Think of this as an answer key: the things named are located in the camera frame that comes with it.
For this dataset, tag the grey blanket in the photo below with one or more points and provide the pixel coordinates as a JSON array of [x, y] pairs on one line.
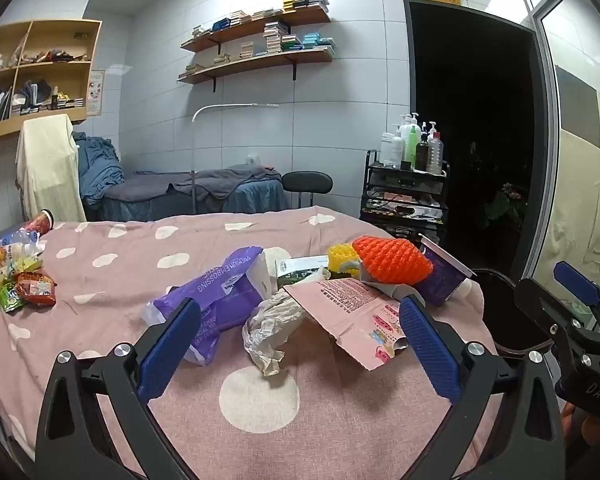
[[220, 182]]

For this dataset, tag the black trolley cart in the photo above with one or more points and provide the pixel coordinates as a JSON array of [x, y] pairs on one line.
[[405, 195]]

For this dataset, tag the white tissue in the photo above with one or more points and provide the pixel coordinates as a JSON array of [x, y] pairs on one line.
[[317, 275]]

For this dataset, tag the clear ribbed bottle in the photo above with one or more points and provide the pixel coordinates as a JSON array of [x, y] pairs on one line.
[[435, 157]]

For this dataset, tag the red paper cup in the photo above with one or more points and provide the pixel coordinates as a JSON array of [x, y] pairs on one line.
[[40, 222]]

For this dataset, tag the brown bottle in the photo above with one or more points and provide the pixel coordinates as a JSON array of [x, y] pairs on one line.
[[421, 155]]

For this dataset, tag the pink spotted blanket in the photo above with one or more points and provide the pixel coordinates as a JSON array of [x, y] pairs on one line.
[[130, 300]]

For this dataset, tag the black trash bin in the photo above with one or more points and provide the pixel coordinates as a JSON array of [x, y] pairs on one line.
[[500, 310]]

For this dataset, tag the purple tissue pack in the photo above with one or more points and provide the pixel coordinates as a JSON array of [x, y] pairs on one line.
[[215, 285]]

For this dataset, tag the cream towel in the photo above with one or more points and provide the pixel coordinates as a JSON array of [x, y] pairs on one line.
[[50, 170]]

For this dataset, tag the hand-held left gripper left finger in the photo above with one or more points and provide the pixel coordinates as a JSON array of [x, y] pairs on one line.
[[167, 350]]

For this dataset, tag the wall shelves with boxes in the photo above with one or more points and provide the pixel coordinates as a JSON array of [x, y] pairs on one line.
[[275, 35]]

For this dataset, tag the yellow foam fruit net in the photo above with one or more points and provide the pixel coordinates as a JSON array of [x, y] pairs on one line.
[[342, 257]]

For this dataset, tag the person's right hand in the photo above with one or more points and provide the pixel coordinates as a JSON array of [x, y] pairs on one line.
[[587, 432]]

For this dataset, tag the white paper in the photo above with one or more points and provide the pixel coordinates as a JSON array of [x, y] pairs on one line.
[[272, 325]]

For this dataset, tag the stacks of small boxes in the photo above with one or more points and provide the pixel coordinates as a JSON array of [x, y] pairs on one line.
[[300, 2]]

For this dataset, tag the grey framed sliding door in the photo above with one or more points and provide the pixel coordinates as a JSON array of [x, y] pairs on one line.
[[550, 110]]

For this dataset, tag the white jar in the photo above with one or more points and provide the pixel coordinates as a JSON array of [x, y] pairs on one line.
[[386, 150]]

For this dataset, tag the green pump bottle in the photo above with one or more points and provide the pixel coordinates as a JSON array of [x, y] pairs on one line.
[[412, 145]]

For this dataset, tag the white floor lamp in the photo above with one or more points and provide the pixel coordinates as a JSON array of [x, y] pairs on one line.
[[195, 160]]

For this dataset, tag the massage bed with blue cover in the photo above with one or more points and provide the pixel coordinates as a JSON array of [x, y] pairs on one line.
[[250, 197]]

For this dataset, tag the purple paper container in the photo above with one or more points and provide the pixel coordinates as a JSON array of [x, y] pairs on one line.
[[445, 275]]

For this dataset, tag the clear plastic bottle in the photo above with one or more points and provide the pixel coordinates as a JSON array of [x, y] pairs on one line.
[[20, 241]]

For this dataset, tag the small white pump bottle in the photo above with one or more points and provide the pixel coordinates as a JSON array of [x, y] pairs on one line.
[[431, 135]]

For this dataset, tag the black round stool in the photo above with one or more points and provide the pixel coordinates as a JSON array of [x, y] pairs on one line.
[[307, 180]]

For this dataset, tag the wooden wall cabinet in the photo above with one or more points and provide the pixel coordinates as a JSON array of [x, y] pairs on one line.
[[55, 72]]

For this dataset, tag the green white milk carton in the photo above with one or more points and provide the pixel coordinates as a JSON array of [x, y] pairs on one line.
[[295, 266]]

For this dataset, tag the potted plant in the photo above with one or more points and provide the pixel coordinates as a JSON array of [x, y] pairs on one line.
[[502, 205]]

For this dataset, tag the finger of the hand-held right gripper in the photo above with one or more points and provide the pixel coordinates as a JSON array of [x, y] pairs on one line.
[[545, 305], [575, 280]]

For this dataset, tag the pink flattened cardboard box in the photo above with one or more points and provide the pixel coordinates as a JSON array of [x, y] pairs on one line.
[[350, 315]]

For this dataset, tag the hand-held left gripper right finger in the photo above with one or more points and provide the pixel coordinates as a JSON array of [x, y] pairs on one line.
[[430, 350]]

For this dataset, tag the wall poster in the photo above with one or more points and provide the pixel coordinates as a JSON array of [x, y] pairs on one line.
[[95, 94]]

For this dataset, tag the pile of blue bedding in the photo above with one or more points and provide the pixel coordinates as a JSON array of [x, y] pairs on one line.
[[97, 165]]

